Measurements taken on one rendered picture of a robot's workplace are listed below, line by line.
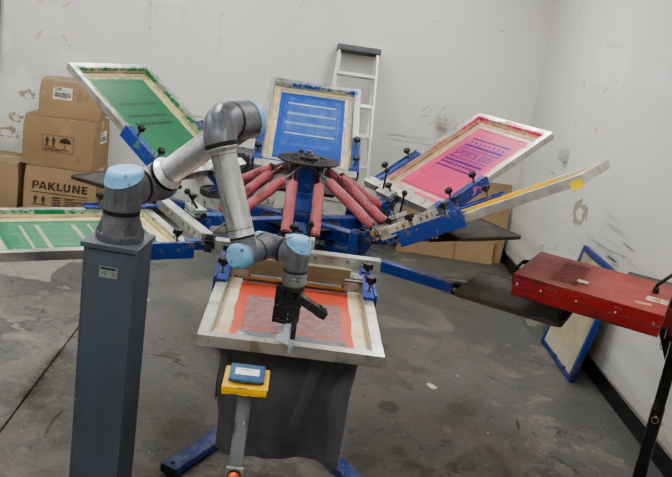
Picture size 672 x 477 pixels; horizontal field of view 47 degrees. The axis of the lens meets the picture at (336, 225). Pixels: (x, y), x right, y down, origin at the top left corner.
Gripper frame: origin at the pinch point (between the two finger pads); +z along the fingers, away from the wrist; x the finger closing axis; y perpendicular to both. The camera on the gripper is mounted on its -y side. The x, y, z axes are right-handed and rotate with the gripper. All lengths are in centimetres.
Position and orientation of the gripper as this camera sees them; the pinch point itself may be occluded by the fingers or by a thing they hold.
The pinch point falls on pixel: (291, 345)
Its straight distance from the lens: 243.3
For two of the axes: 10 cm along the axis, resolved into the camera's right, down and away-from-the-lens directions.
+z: -1.4, 9.6, 2.6
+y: -9.9, -1.3, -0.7
